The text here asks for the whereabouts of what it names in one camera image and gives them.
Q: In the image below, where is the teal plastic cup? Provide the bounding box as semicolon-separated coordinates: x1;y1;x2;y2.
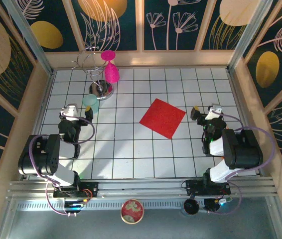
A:
82;94;100;115

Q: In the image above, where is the pink wine glass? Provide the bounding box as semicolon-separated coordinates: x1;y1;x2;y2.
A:
100;49;120;84

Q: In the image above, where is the small electronics board with LED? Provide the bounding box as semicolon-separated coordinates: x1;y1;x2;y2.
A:
204;198;233;213
64;198;88;210

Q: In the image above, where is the perforated metal strip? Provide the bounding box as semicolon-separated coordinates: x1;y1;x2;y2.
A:
13;201;206;212

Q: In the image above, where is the round red floral tin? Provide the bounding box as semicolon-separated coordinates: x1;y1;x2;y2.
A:
120;198;144;225

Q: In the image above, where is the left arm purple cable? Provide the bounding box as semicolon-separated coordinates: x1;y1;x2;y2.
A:
28;113;96;217

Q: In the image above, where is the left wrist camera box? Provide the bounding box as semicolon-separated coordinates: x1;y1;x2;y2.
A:
63;104;79;118

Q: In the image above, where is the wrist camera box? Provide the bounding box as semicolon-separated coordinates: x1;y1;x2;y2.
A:
63;104;79;118
205;104;223;120

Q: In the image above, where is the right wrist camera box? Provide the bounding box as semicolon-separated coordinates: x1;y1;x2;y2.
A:
205;104;223;120

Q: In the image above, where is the chrome wire glass stand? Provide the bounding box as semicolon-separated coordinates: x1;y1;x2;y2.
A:
71;46;114;100

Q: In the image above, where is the aluminium table side rail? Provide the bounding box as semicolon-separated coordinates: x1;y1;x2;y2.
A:
18;69;57;181
227;69;266;178

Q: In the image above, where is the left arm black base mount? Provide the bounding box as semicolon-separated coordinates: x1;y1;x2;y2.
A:
53;181;99;199

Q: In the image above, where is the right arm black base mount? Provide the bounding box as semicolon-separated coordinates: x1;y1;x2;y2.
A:
182;180;231;197

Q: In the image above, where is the aluminium mounting rail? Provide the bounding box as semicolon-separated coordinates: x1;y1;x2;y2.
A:
5;176;280;200

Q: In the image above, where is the aluminium frame post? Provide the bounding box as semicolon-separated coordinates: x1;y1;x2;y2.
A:
1;0;55;75
226;0;274;73

